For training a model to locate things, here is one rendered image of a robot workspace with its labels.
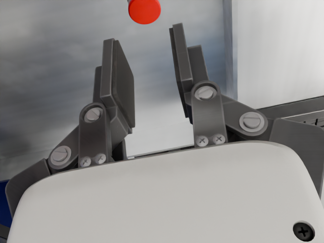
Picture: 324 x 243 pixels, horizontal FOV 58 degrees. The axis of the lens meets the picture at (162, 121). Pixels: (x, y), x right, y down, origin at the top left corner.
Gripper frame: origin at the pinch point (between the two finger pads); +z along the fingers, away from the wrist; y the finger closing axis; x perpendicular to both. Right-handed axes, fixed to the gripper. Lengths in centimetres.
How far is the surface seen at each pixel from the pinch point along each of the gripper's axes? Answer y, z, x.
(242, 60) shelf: 7.2, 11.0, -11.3
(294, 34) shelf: 12.0, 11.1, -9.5
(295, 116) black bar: 13.1, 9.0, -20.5
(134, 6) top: -0.7, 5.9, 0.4
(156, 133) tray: -3.6, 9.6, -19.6
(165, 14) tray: 0.8, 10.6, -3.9
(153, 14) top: 0.3, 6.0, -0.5
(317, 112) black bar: 15.7, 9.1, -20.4
